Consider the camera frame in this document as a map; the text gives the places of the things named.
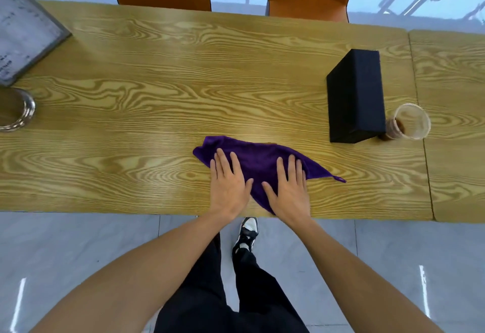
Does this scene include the person's right hand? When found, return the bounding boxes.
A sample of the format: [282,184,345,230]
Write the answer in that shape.
[261,154,312,228]

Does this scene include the person's left hand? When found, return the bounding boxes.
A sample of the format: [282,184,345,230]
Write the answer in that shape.
[209,148,254,220]

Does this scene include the purple cleaning cloth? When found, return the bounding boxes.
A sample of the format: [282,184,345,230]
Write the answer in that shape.
[193,136,347,216]

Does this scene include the person's right forearm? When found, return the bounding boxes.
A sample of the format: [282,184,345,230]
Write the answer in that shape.
[283,218,445,333]

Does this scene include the person's left forearm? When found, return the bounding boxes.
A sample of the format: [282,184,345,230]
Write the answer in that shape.
[30,212,243,333]

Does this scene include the black and white sneaker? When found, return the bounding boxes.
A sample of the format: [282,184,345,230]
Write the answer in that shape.
[231,217,260,256]

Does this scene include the black rectangular box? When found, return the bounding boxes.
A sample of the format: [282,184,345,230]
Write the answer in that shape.
[326,49,386,144]

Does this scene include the person's black trousers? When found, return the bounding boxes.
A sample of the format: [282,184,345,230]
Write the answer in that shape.
[153,231,310,333]

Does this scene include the clear plastic cup brown drink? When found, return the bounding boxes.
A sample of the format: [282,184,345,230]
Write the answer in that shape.
[378,103,432,141]

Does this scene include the round glass ashtray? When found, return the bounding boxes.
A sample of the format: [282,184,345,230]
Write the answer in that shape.
[0,87,37,133]

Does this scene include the grey framed sign board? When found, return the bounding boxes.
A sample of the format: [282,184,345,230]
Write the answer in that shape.
[0,0,73,88]

